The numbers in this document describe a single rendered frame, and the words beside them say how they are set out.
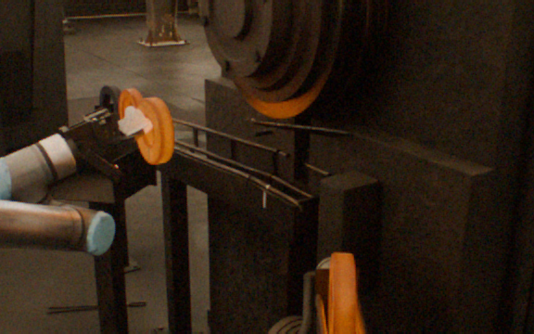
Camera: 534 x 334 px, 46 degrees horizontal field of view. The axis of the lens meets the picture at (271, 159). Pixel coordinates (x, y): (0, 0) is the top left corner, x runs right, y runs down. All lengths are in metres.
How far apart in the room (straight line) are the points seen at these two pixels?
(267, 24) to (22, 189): 0.60
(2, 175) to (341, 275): 0.74
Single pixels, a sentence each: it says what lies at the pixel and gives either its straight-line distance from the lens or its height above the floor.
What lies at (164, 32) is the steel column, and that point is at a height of 0.16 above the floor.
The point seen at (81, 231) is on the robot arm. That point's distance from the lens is 1.32.
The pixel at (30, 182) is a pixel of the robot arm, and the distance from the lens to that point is 1.38.
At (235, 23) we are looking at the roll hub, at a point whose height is 1.09.
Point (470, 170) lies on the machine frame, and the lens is 1.14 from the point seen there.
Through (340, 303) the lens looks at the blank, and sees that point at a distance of 0.95.
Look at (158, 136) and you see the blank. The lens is 1.44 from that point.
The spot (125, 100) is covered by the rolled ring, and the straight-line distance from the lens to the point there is 2.26.
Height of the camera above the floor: 1.24
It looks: 19 degrees down
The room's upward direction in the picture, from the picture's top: 1 degrees clockwise
